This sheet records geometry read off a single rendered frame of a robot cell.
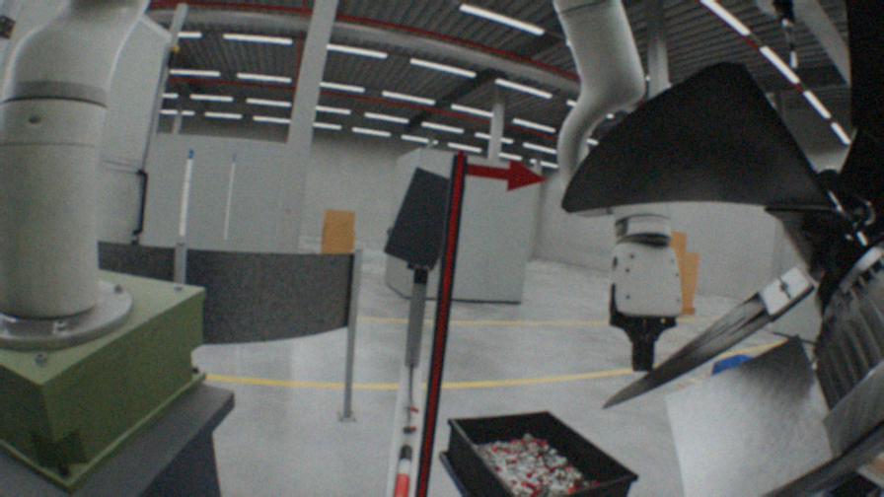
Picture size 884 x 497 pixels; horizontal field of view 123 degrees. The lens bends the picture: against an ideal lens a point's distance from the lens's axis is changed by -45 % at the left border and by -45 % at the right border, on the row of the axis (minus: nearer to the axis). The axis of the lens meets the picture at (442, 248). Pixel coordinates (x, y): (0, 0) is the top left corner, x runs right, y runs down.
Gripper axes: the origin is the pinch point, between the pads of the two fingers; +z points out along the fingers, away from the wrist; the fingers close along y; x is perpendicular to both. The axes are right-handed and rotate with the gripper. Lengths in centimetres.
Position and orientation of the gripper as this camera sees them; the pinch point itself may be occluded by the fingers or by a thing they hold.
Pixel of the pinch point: (642, 357)
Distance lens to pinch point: 59.8
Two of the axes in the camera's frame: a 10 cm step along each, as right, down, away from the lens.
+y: 9.9, 1.0, 0.6
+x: -0.8, 2.4, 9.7
